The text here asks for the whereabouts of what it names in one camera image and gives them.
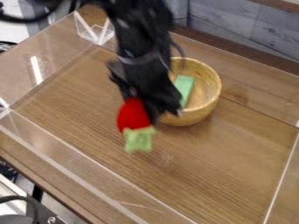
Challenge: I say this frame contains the green rectangular block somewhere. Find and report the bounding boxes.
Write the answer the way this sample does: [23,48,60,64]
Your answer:
[174,75,195,108]

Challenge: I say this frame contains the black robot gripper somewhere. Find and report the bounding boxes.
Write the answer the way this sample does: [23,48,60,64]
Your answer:
[107,55,182,125]

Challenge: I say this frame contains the grey post upper left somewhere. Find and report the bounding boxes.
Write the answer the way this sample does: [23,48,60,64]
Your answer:
[18,0,51,36]

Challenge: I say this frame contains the red plush fruit green leaf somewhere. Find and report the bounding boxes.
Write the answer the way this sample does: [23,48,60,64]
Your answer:
[116,97,155,153]

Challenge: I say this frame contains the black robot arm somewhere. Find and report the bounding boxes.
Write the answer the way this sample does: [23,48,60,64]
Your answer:
[92,0,182,123]

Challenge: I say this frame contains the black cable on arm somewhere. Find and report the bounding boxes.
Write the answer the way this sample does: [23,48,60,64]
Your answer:
[170,40,187,58]

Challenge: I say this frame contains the wooden bowl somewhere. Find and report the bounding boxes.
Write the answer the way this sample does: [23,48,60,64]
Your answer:
[160,57,222,126]

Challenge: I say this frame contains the clear acrylic tray enclosure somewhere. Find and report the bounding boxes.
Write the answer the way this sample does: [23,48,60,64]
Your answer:
[0,17,299,224]

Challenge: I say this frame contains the black device lower left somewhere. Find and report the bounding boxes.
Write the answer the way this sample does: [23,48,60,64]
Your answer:
[0,195,67,224]

